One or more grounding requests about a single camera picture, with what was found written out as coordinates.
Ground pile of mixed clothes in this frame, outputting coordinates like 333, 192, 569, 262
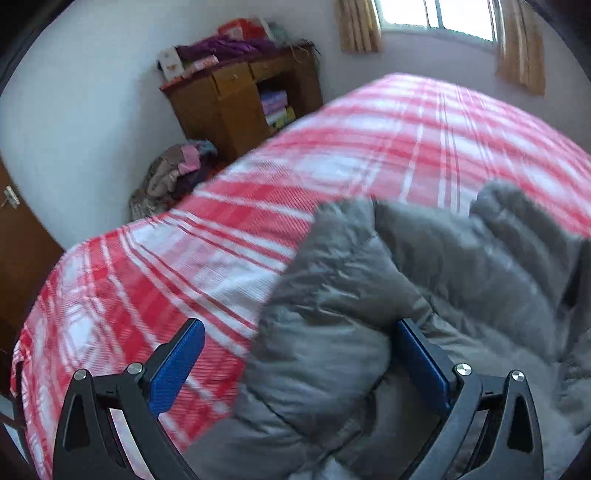
129, 141, 219, 220

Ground grey puffer jacket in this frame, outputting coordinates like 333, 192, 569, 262
185, 180, 591, 480

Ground window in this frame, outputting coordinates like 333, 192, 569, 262
375, 0, 503, 43

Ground wooden door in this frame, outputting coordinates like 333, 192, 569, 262
0, 157, 65, 398

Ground wooden cabinet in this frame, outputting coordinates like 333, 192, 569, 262
159, 44, 324, 162

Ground red white plaid bed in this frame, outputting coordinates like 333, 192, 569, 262
11, 73, 591, 480

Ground yellow green boxes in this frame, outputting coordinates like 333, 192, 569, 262
265, 107, 297, 129

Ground white printed box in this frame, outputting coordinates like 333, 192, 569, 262
157, 46, 186, 80

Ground red box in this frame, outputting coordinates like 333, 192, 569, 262
217, 17, 269, 43

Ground tan curtain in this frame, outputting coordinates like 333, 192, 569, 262
336, 0, 382, 54
495, 0, 546, 96

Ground purple folded cloth stack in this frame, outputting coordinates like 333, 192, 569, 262
259, 90, 290, 114

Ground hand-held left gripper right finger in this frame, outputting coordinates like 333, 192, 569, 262
394, 318, 546, 480

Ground pink patterned box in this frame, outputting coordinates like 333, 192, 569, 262
182, 55, 221, 77

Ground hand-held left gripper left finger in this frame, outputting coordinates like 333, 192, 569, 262
53, 318, 206, 480

